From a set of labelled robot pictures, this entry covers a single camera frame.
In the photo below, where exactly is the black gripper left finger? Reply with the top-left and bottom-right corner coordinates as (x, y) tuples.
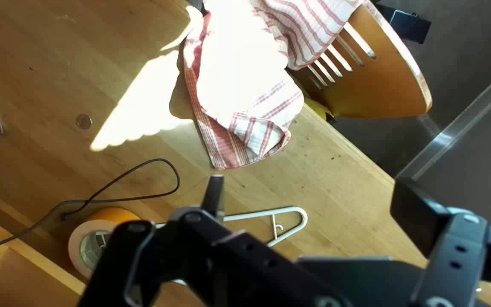
(78, 175), (337, 307)

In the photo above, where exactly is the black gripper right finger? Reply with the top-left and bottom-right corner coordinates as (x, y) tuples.
(390, 178), (491, 307)

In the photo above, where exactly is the wooden desk hutch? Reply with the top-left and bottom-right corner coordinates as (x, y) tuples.
(0, 206), (88, 307)

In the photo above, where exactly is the orange tape roll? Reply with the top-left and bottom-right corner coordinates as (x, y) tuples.
(68, 207), (138, 277)

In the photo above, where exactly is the wooden chair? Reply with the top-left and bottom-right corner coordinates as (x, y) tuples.
(293, 0), (433, 117)

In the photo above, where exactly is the red white striped towel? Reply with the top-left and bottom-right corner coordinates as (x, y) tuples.
(182, 0), (361, 168)

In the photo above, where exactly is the thin black cable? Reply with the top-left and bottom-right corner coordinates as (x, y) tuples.
(0, 156), (182, 253)

